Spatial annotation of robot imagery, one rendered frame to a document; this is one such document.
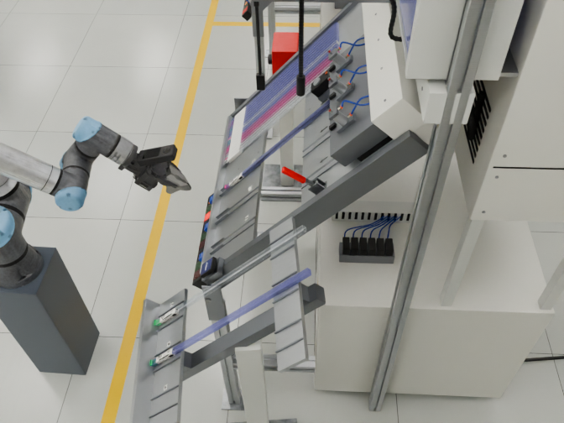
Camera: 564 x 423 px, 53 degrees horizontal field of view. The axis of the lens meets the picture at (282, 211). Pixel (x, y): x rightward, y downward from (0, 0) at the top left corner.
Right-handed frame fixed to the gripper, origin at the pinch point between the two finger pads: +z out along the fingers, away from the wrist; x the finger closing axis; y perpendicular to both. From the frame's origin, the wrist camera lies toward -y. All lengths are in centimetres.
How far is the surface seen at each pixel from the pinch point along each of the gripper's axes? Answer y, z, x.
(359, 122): -65, 3, 25
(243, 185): -15.0, 9.6, 3.7
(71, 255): 101, 2, -29
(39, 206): 117, -15, -58
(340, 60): -62, 1, 1
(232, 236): -12.4, 9.7, 21.2
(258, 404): 2, 35, 56
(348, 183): -56, 9, 32
